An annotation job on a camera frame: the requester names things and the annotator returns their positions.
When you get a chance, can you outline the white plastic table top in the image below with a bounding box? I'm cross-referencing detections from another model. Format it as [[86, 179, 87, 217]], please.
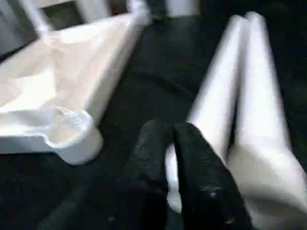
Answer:
[[0, 10, 150, 166]]

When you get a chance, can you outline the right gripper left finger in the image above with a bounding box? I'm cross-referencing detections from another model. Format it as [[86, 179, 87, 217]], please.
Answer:
[[108, 120, 174, 230]]

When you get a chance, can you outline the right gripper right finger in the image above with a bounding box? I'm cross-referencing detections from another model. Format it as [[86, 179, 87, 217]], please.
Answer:
[[173, 122, 254, 230]]

